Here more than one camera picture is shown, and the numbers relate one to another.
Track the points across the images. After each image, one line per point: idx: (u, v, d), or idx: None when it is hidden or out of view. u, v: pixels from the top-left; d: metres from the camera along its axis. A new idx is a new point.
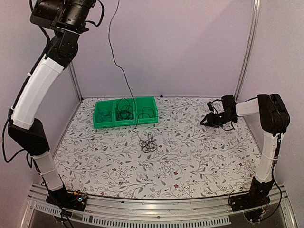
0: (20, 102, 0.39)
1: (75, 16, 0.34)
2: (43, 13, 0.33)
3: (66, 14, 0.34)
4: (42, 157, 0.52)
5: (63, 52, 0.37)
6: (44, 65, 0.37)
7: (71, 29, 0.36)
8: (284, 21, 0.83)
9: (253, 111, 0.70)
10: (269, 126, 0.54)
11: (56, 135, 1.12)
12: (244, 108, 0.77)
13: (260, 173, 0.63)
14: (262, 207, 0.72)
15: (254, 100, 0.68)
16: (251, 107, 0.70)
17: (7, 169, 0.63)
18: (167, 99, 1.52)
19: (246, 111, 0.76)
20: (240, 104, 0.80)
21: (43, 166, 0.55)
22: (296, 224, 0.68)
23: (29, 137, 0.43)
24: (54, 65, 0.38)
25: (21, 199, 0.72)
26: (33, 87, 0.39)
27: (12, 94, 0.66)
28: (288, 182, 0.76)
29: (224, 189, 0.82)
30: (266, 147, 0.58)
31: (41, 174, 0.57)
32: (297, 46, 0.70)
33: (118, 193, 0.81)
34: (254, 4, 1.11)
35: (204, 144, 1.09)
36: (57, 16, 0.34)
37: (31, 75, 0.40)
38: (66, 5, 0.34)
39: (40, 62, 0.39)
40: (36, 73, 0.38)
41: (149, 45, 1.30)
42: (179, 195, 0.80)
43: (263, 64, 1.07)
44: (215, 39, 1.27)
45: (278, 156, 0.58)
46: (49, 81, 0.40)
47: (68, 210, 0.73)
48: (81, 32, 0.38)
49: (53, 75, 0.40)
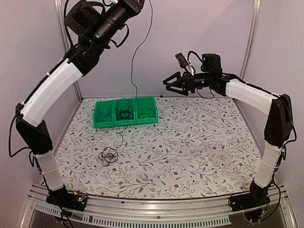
0: (34, 99, 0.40)
1: (104, 33, 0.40)
2: (80, 17, 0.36)
3: (97, 28, 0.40)
4: (44, 157, 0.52)
5: (86, 60, 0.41)
6: (66, 69, 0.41)
7: (97, 42, 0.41)
8: (283, 21, 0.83)
9: (255, 107, 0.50)
10: (276, 137, 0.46)
11: (57, 134, 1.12)
12: (241, 94, 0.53)
13: (261, 178, 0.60)
14: (262, 207, 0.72)
15: (265, 98, 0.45)
16: (256, 103, 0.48)
17: (8, 168, 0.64)
18: (167, 99, 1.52)
19: (242, 99, 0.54)
20: (238, 86, 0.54)
21: (44, 166, 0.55)
22: (296, 224, 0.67)
23: (33, 136, 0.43)
24: (75, 71, 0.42)
25: (21, 199, 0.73)
26: (51, 87, 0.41)
27: (10, 93, 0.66)
28: (288, 182, 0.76)
29: (224, 189, 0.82)
30: (269, 156, 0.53)
31: (42, 174, 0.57)
32: (296, 46, 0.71)
33: (118, 193, 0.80)
34: (254, 4, 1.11)
35: (204, 144, 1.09)
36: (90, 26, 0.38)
37: (49, 76, 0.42)
38: (99, 22, 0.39)
39: (60, 66, 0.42)
40: (57, 74, 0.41)
41: (149, 45, 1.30)
42: (179, 195, 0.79)
43: (263, 63, 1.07)
44: (215, 39, 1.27)
45: (280, 165, 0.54)
46: (66, 84, 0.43)
47: (68, 210, 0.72)
48: (103, 47, 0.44)
49: (71, 79, 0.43)
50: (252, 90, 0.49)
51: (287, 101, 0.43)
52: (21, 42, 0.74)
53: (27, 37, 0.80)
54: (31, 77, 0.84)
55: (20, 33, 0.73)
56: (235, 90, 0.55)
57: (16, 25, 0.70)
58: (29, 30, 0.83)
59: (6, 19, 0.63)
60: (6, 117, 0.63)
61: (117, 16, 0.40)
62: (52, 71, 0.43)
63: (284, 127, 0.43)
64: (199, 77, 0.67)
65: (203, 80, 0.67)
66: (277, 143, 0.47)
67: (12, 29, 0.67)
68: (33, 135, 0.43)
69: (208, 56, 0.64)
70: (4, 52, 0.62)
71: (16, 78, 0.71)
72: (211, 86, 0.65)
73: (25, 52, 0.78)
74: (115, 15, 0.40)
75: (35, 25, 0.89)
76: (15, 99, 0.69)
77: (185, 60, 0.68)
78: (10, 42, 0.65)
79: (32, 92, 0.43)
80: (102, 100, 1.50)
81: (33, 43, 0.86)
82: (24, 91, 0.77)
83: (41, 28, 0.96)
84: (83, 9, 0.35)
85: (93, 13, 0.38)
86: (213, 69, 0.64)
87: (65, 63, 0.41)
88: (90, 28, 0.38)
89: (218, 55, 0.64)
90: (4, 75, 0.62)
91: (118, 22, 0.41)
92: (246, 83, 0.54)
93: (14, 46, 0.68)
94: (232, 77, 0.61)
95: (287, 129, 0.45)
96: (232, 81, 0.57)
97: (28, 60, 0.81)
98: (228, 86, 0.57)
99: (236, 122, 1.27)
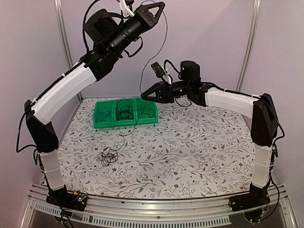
0: (47, 97, 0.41)
1: (118, 42, 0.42)
2: (99, 26, 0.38)
3: (114, 38, 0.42)
4: (49, 155, 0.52)
5: (102, 67, 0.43)
6: (83, 71, 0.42)
7: (112, 51, 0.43)
8: (283, 21, 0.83)
9: (238, 112, 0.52)
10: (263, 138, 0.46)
11: (58, 132, 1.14)
12: (222, 101, 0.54)
13: (259, 179, 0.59)
14: (262, 207, 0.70)
15: (246, 101, 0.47)
16: (238, 108, 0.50)
17: (8, 168, 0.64)
18: None
19: (224, 106, 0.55)
20: (217, 93, 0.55)
21: (48, 165, 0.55)
22: (296, 224, 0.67)
23: (38, 132, 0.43)
24: (90, 75, 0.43)
25: (21, 199, 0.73)
26: (67, 86, 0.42)
27: (10, 93, 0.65)
28: (288, 183, 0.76)
29: (223, 189, 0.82)
30: (261, 157, 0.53)
31: (45, 172, 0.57)
32: (297, 45, 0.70)
33: (118, 193, 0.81)
34: (253, 4, 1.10)
35: (204, 144, 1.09)
36: (108, 34, 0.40)
37: (64, 77, 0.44)
38: (116, 32, 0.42)
39: (77, 68, 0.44)
40: (73, 75, 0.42)
41: (150, 45, 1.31)
42: (179, 195, 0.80)
43: (264, 63, 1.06)
44: (215, 39, 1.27)
45: (273, 163, 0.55)
46: (80, 86, 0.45)
47: (68, 210, 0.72)
48: (118, 55, 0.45)
49: (86, 82, 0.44)
50: (231, 96, 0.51)
51: (268, 100, 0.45)
52: (21, 42, 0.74)
53: (26, 36, 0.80)
54: (31, 76, 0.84)
55: (20, 32, 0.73)
56: (214, 98, 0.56)
57: (16, 24, 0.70)
58: (29, 29, 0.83)
59: (6, 20, 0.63)
60: (6, 117, 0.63)
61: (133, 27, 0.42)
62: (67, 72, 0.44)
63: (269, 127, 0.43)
64: (177, 86, 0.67)
65: (182, 88, 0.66)
66: (266, 143, 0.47)
67: (12, 30, 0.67)
68: (38, 131, 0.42)
69: (186, 66, 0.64)
70: (5, 52, 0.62)
71: (16, 78, 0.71)
72: (189, 95, 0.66)
73: (25, 52, 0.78)
74: (131, 27, 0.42)
75: (35, 25, 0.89)
76: (15, 99, 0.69)
77: (162, 69, 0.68)
78: (10, 42, 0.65)
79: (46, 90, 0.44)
80: (102, 100, 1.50)
81: (33, 42, 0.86)
82: (23, 90, 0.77)
83: (41, 27, 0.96)
84: (104, 19, 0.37)
85: (113, 23, 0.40)
86: (192, 79, 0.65)
87: (82, 66, 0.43)
88: (107, 36, 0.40)
89: (196, 64, 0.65)
90: (5, 76, 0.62)
91: (133, 33, 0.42)
92: (224, 90, 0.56)
93: (14, 47, 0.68)
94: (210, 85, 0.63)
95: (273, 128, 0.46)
96: (210, 90, 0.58)
97: (28, 59, 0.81)
98: (207, 96, 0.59)
99: (236, 122, 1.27)
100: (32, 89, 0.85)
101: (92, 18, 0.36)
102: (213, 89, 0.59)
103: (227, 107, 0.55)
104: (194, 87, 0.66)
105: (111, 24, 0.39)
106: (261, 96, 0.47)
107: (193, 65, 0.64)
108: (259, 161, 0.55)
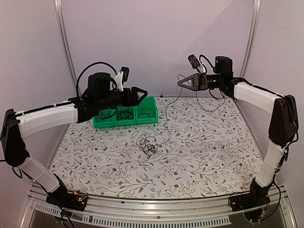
0: (34, 115, 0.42)
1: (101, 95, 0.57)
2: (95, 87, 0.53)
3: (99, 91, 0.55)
4: (27, 163, 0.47)
5: (87, 112, 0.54)
6: (74, 110, 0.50)
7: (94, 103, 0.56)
8: (283, 20, 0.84)
9: (260, 107, 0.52)
10: (279, 137, 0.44)
11: (41, 160, 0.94)
12: (248, 95, 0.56)
13: (262, 178, 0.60)
14: (262, 207, 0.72)
15: (268, 98, 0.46)
16: (261, 103, 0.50)
17: (8, 167, 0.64)
18: (167, 99, 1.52)
19: (250, 100, 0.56)
20: (245, 87, 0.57)
21: (31, 172, 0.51)
22: (296, 224, 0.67)
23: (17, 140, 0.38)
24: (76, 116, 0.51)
25: (21, 199, 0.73)
26: (53, 116, 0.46)
27: (10, 92, 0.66)
28: (288, 183, 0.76)
29: (224, 189, 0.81)
30: (270, 155, 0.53)
31: (34, 179, 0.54)
32: (297, 45, 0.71)
33: (118, 193, 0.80)
34: (254, 4, 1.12)
35: (204, 144, 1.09)
36: (97, 89, 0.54)
37: (54, 107, 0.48)
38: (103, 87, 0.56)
39: (68, 105, 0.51)
40: (63, 109, 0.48)
41: (150, 45, 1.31)
42: (179, 195, 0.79)
43: (264, 63, 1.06)
44: (215, 38, 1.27)
45: (281, 166, 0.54)
46: (64, 120, 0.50)
47: (68, 210, 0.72)
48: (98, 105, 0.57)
49: (70, 119, 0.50)
50: (257, 91, 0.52)
51: (291, 101, 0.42)
52: (22, 41, 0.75)
53: (27, 36, 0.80)
54: (31, 76, 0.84)
55: (20, 32, 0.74)
56: (242, 91, 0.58)
57: (15, 24, 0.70)
58: (29, 29, 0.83)
59: (6, 19, 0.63)
60: None
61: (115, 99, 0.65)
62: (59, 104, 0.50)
63: (287, 127, 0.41)
64: (211, 77, 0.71)
65: (214, 80, 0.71)
66: (280, 143, 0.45)
67: (13, 29, 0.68)
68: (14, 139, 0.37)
69: (220, 59, 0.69)
70: (6, 52, 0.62)
71: (17, 78, 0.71)
72: (221, 88, 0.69)
73: (26, 51, 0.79)
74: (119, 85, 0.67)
75: (35, 25, 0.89)
76: (16, 99, 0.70)
77: (197, 60, 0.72)
78: (10, 42, 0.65)
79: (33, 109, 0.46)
80: None
81: (33, 42, 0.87)
82: (23, 90, 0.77)
83: (41, 28, 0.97)
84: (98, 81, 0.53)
85: (102, 81, 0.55)
86: (224, 71, 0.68)
87: (73, 106, 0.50)
88: (93, 91, 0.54)
89: (230, 59, 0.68)
90: (5, 76, 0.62)
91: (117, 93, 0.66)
92: (253, 85, 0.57)
93: (14, 46, 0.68)
94: (241, 81, 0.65)
95: (291, 130, 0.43)
96: (240, 84, 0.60)
97: (28, 60, 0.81)
98: (236, 88, 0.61)
99: (236, 122, 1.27)
100: (32, 90, 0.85)
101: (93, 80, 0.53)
102: (243, 83, 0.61)
103: (252, 101, 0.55)
104: (226, 80, 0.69)
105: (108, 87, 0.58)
106: (286, 95, 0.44)
107: (226, 59, 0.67)
108: (267, 161, 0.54)
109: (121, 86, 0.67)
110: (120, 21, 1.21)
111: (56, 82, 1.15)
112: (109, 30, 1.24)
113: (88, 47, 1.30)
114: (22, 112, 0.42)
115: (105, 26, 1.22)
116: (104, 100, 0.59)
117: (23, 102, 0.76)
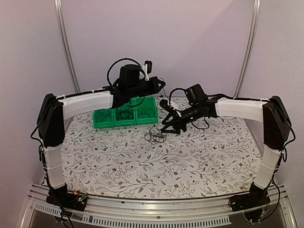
0: (78, 99, 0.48)
1: (128, 83, 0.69)
2: (127, 76, 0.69)
3: (128, 80, 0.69)
4: (55, 150, 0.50)
5: (119, 99, 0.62)
6: (110, 96, 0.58)
7: (124, 89, 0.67)
8: (283, 20, 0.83)
9: (248, 117, 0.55)
10: (276, 142, 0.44)
11: None
12: (233, 109, 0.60)
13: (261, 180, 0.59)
14: (262, 207, 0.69)
15: (254, 106, 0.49)
16: (248, 113, 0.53)
17: (8, 166, 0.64)
18: (167, 99, 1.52)
19: (236, 113, 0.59)
20: (226, 102, 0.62)
21: (51, 162, 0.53)
22: (296, 224, 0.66)
23: (55, 123, 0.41)
24: (110, 102, 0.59)
25: (21, 199, 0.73)
26: (93, 100, 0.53)
27: (9, 92, 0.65)
28: (288, 182, 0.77)
29: (223, 189, 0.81)
30: (268, 158, 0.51)
31: (49, 170, 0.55)
32: (297, 45, 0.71)
33: (118, 193, 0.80)
34: (254, 4, 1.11)
35: (204, 144, 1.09)
36: (128, 78, 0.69)
37: (93, 93, 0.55)
38: (133, 78, 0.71)
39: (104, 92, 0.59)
40: (102, 95, 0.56)
41: (149, 46, 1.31)
42: (179, 195, 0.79)
43: (263, 63, 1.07)
44: (215, 39, 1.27)
45: (279, 166, 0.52)
46: (101, 105, 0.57)
47: (68, 210, 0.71)
48: (128, 90, 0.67)
49: (105, 104, 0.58)
50: (240, 104, 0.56)
51: (279, 104, 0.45)
52: (20, 41, 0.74)
53: (26, 35, 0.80)
54: (31, 75, 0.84)
55: (20, 32, 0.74)
56: (225, 107, 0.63)
57: (15, 25, 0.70)
58: (29, 30, 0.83)
59: (6, 20, 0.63)
60: (6, 117, 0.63)
61: (144, 88, 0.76)
62: (96, 91, 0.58)
63: (282, 129, 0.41)
64: (188, 113, 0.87)
65: (191, 116, 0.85)
66: (279, 147, 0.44)
67: (12, 29, 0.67)
68: (55, 120, 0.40)
69: (189, 90, 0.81)
70: (6, 52, 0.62)
71: (16, 78, 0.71)
72: (202, 111, 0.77)
73: (25, 51, 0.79)
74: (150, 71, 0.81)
75: (35, 26, 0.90)
76: (15, 99, 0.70)
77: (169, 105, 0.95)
78: (9, 42, 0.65)
79: (76, 94, 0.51)
80: None
81: (33, 44, 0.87)
82: (23, 91, 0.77)
83: (41, 28, 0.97)
84: (128, 71, 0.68)
85: (132, 71, 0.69)
86: (198, 97, 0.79)
87: (109, 93, 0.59)
88: (125, 80, 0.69)
89: (197, 85, 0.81)
90: (6, 77, 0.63)
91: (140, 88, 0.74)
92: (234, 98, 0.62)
93: (13, 46, 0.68)
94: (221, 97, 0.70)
95: (286, 132, 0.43)
96: (220, 101, 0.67)
97: (27, 61, 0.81)
98: (218, 106, 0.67)
99: (236, 122, 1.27)
100: (32, 90, 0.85)
101: (126, 70, 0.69)
102: (224, 100, 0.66)
103: (239, 114, 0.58)
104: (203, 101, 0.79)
105: (137, 76, 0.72)
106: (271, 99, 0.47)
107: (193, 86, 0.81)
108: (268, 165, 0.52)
109: (148, 76, 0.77)
110: (121, 21, 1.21)
111: (56, 83, 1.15)
112: (109, 31, 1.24)
113: (87, 48, 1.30)
114: (64, 97, 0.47)
115: (105, 26, 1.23)
116: (134, 88, 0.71)
117: (22, 102, 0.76)
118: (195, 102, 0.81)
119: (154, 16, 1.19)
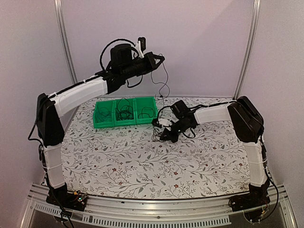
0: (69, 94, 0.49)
1: (123, 65, 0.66)
2: (118, 58, 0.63)
3: (121, 62, 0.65)
4: (54, 149, 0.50)
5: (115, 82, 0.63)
6: (102, 82, 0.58)
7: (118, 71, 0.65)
8: (283, 20, 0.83)
9: (221, 118, 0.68)
10: (248, 135, 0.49)
11: None
12: (208, 114, 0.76)
13: (255, 177, 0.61)
14: (262, 207, 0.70)
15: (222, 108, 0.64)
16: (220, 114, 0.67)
17: (9, 166, 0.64)
18: (167, 99, 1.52)
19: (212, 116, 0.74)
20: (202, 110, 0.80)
21: (51, 161, 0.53)
22: (296, 224, 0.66)
23: (52, 122, 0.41)
24: (104, 88, 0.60)
25: (21, 199, 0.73)
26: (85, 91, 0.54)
27: (9, 92, 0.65)
28: (287, 182, 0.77)
29: (223, 189, 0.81)
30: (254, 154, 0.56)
31: (48, 169, 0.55)
32: (296, 45, 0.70)
33: (118, 193, 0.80)
34: (253, 4, 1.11)
35: (205, 144, 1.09)
36: (119, 59, 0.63)
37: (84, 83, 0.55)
38: (126, 59, 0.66)
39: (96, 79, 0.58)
40: (94, 83, 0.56)
41: (149, 45, 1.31)
42: (179, 195, 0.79)
43: (263, 63, 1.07)
44: (215, 39, 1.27)
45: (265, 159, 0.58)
46: (95, 93, 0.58)
47: (68, 210, 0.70)
48: (122, 72, 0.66)
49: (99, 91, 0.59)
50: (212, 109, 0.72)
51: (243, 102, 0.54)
52: (20, 41, 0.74)
53: (25, 34, 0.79)
54: (30, 76, 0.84)
55: (19, 32, 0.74)
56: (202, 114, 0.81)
57: (14, 26, 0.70)
58: (28, 29, 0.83)
59: (5, 20, 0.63)
60: (7, 118, 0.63)
61: (140, 67, 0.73)
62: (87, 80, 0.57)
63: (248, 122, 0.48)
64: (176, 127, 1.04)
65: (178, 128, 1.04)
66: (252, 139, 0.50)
67: (11, 29, 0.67)
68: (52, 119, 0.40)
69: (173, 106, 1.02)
70: (5, 53, 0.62)
71: (15, 78, 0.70)
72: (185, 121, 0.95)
73: (24, 51, 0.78)
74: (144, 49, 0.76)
75: (34, 25, 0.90)
76: (15, 98, 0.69)
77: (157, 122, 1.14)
78: (9, 42, 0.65)
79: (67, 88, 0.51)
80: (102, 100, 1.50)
81: (33, 44, 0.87)
82: (23, 91, 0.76)
83: (41, 28, 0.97)
84: (119, 52, 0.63)
85: (123, 52, 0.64)
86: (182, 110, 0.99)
87: (101, 79, 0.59)
88: (118, 63, 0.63)
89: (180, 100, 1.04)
90: (6, 78, 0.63)
91: (135, 69, 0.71)
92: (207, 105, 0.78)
93: (12, 46, 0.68)
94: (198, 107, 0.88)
95: (256, 125, 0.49)
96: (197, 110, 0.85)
97: (27, 61, 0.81)
98: (196, 115, 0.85)
99: None
100: (32, 90, 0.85)
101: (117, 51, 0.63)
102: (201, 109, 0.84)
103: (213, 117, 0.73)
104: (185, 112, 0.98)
105: (129, 55, 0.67)
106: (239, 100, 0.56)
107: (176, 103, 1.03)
108: (252, 159, 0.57)
109: (142, 53, 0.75)
110: (120, 21, 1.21)
111: (56, 83, 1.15)
112: (109, 31, 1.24)
113: (87, 48, 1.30)
114: (55, 94, 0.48)
115: (104, 26, 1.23)
116: (128, 69, 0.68)
117: (22, 102, 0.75)
118: (181, 114, 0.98)
119: (154, 16, 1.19)
